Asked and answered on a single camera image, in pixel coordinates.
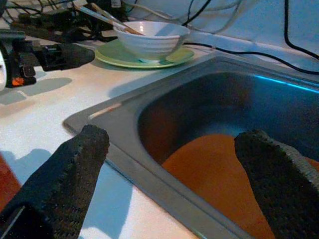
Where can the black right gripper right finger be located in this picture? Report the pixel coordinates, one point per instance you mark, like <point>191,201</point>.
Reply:
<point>281,189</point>

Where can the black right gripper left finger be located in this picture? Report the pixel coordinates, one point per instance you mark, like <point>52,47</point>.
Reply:
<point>62,179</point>

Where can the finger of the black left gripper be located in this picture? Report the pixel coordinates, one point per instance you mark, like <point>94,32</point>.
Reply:
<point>72,56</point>

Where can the green plate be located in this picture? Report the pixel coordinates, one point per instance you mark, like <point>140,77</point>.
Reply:
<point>112,56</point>

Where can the wooden chopstick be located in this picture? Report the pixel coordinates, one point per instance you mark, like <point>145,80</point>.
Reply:
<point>99,10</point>
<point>104,18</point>

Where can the white ribbed bowl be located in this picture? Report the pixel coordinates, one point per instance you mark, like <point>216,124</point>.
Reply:
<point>149,46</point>

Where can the black power adapter pile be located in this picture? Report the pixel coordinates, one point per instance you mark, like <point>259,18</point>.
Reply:
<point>49,22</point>

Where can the orange plate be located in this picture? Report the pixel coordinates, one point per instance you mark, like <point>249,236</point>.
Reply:
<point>211,174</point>

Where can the stainless steel sink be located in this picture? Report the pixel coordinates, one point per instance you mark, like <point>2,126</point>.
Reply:
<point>124,129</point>

